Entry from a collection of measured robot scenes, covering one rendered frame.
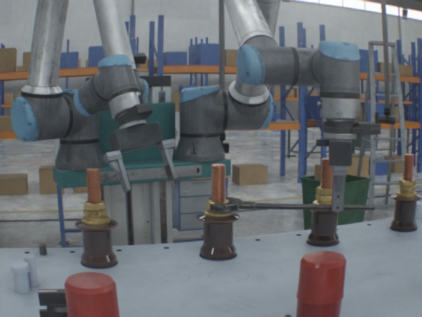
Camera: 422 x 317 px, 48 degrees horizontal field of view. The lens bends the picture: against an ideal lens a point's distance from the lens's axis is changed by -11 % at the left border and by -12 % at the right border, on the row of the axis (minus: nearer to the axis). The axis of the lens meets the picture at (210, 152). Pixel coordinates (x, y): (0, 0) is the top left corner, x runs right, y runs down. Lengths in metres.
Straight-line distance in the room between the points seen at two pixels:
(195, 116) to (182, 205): 3.53
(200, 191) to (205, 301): 4.53
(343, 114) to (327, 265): 0.42
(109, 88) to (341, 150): 0.63
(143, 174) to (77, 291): 1.25
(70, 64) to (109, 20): 7.13
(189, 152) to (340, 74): 0.99
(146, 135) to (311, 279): 0.74
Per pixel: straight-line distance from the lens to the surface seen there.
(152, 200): 2.11
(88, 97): 1.44
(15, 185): 8.95
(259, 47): 1.15
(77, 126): 1.76
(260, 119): 1.97
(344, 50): 1.06
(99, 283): 0.65
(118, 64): 1.37
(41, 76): 1.67
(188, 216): 5.46
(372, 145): 6.67
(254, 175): 9.57
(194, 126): 1.93
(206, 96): 1.92
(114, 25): 1.61
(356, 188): 5.49
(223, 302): 0.92
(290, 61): 1.15
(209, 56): 9.13
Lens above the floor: 1.73
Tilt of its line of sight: 7 degrees down
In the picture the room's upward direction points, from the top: straight up
